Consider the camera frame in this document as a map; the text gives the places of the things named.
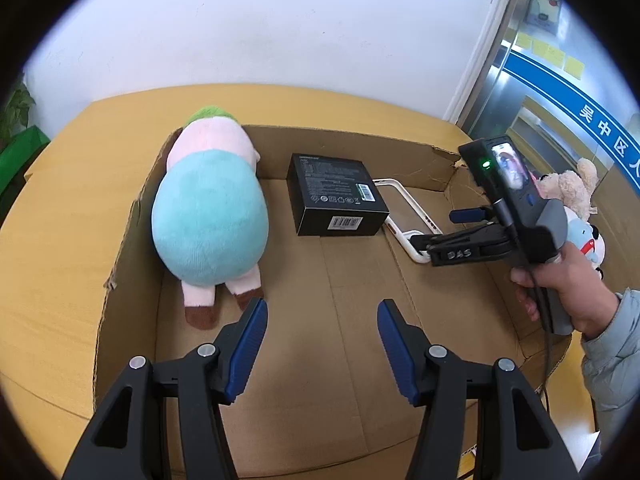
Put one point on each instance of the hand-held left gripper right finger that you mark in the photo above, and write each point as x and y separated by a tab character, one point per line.
397	355

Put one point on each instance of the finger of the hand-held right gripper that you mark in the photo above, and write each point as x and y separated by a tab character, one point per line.
450	250
467	215

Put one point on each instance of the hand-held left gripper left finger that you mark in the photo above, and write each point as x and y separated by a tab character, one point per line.
247	355

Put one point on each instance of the white phone case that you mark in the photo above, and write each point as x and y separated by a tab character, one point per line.
414	252

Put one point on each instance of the large cardboard box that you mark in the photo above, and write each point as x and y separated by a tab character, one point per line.
325	285

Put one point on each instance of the pink and teal plush pig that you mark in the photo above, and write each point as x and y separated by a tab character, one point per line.
210	210

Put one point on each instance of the person's right forearm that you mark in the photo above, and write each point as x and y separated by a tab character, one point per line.
615	370

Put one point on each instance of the person's right hand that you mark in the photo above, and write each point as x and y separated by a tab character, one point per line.
580	290

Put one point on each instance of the white plush dog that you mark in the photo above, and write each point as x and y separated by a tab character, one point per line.
585	240

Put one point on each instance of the beige plush toy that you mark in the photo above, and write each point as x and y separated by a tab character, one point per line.
575	185

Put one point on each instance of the glass door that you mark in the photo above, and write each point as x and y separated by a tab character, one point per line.
505	110

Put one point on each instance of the blue door banner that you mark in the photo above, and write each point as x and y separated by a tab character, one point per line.
550	90

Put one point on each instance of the black product box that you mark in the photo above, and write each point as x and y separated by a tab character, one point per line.
330	185

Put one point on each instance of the yellow sticky note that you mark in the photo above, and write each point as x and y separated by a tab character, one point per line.
540	48
523	39
574	65
556	55

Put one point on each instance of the green tablecloth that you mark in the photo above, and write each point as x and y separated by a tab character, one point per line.
22	157

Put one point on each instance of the large potted green plant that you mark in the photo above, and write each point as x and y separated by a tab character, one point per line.
17	107

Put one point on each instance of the cartoon wall poster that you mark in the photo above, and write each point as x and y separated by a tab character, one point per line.
545	7

